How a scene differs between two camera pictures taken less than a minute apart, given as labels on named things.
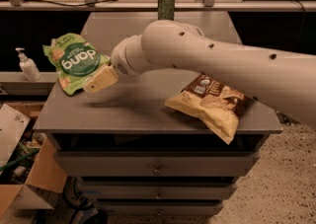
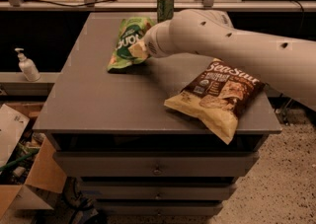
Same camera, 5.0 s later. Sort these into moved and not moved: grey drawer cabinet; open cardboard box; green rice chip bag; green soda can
Moved: green rice chip bag
Not moved: grey drawer cabinet; open cardboard box; green soda can
